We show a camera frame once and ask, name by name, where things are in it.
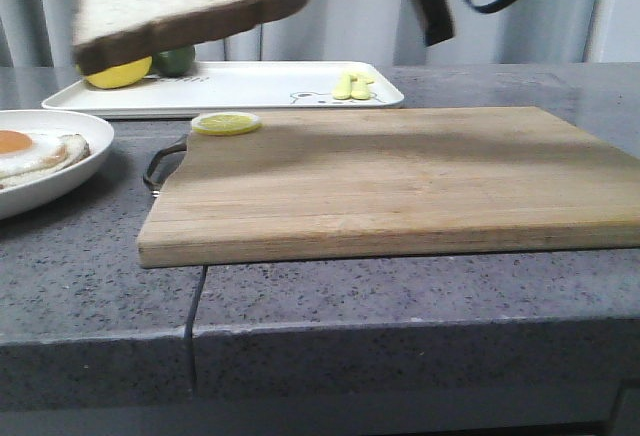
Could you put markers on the white bread slice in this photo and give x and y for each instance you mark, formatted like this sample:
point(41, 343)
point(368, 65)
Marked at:
point(107, 33)

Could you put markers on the white round plate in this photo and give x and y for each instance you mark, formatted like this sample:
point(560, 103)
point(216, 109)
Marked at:
point(98, 134)

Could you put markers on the white rectangular tray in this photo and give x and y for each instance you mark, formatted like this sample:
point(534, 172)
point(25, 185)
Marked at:
point(220, 86)

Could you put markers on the pale green clip pieces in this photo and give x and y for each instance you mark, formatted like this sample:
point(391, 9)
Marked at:
point(353, 85)

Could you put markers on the wooden cutting board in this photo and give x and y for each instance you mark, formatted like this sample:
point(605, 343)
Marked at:
point(397, 182)

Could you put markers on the yellow lemon slice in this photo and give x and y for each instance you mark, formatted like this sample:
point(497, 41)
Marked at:
point(225, 123)

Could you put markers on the green lime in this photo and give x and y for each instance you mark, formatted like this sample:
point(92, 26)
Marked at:
point(174, 63)

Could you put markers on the whole yellow lemon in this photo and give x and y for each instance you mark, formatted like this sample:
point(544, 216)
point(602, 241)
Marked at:
point(121, 75)

